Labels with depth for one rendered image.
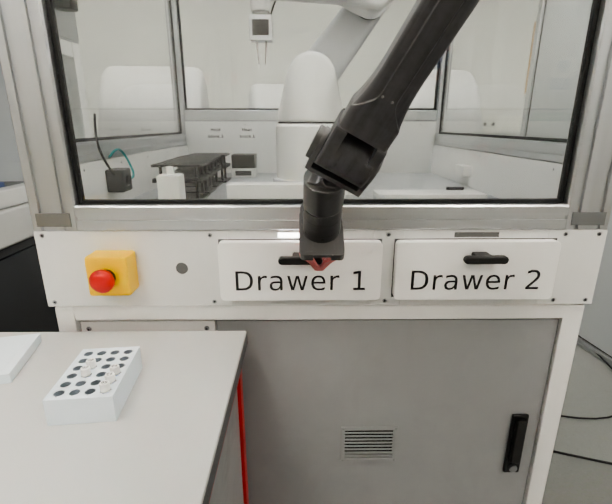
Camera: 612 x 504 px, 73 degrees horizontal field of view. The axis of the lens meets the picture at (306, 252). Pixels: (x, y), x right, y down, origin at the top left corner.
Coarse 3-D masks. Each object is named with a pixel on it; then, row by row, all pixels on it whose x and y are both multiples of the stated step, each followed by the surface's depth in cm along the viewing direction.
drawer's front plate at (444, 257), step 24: (408, 240) 73; (432, 240) 73; (456, 240) 73; (480, 240) 73; (504, 240) 73; (528, 240) 73; (552, 240) 73; (408, 264) 73; (432, 264) 73; (456, 264) 73; (480, 264) 73; (504, 264) 74; (528, 264) 74; (552, 264) 74; (408, 288) 75; (480, 288) 75; (552, 288) 75
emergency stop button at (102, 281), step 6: (96, 270) 68; (102, 270) 68; (90, 276) 68; (96, 276) 67; (102, 276) 67; (108, 276) 68; (90, 282) 68; (96, 282) 68; (102, 282) 68; (108, 282) 68; (114, 282) 69; (96, 288) 68; (102, 288) 68; (108, 288) 68
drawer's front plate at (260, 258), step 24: (240, 240) 73; (264, 240) 73; (288, 240) 73; (360, 240) 73; (240, 264) 73; (264, 264) 73; (336, 264) 73; (360, 264) 73; (264, 288) 74; (288, 288) 74; (312, 288) 74; (336, 288) 74
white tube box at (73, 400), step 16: (80, 352) 62; (96, 352) 62; (112, 352) 62; (128, 352) 63; (96, 368) 58; (128, 368) 58; (64, 384) 55; (80, 384) 55; (96, 384) 55; (112, 384) 54; (128, 384) 58; (48, 400) 51; (64, 400) 51; (80, 400) 52; (96, 400) 52; (112, 400) 52; (48, 416) 52; (64, 416) 52; (80, 416) 52; (96, 416) 52; (112, 416) 53
